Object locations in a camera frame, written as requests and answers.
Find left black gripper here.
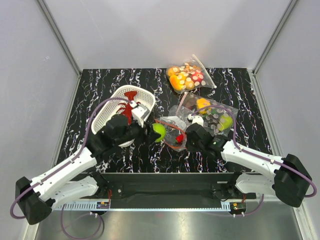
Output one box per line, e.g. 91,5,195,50
114,117,161,147

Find green fake apple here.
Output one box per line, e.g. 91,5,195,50
152,123,167,143

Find red fake chili peppers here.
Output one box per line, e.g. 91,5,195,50
175,134,185,144

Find clear red-zip bag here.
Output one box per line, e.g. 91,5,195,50
155,105,192,152

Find red fake lobster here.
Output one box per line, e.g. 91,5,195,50
116,90,137,125

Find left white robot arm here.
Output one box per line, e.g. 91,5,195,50
15,114,166,225

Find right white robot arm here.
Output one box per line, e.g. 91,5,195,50
185,123,312,208

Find dotted bag with yellow pepper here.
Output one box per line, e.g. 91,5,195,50
179,92,239,136

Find green fake pear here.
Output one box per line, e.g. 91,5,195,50
217,115,233,132

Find yellow fake bell pepper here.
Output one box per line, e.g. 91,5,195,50
196,98,211,115

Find dotted bag of orange fruit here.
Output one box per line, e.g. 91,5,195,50
166,54,217,94

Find white perforated plastic basket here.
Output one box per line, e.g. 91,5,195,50
91,85,156,134

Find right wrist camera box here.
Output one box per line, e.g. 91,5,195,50
187,114,204,127

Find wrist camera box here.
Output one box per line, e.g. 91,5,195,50
129,101,150,128
187,114,204,127

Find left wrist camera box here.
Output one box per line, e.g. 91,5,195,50
129,101,150,128

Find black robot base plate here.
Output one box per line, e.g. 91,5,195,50
92,173,256,211

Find white slotted cable duct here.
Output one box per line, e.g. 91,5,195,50
64,200,231,212

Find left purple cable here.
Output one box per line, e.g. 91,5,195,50
9,97,136,239

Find purple cable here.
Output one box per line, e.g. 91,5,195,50
9,97,136,239
191,104,318,217

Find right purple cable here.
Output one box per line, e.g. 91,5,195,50
191,104,318,217

